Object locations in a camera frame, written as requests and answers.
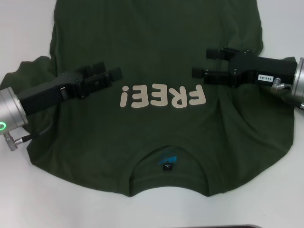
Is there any dark grey torso edge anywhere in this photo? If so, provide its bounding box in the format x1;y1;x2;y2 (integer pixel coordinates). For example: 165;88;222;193
213;224;270;228

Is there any left arm cable with plug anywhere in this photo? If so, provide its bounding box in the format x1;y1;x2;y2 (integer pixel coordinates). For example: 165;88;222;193
4;125;52;152

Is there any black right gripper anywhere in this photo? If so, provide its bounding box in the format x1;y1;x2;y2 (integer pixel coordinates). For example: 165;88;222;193
191;47;298;88

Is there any right arm cable with plug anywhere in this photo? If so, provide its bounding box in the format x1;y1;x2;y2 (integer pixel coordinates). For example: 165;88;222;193
272;79;304;110

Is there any arm cable with plug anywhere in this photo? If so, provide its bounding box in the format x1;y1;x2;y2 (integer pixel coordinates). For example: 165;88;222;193
272;79;304;110
4;125;52;152

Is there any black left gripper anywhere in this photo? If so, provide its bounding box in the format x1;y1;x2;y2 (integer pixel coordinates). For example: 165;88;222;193
19;61;124;116

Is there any dark green FREE T-shirt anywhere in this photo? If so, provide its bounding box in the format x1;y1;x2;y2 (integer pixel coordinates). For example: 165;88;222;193
0;0;300;199

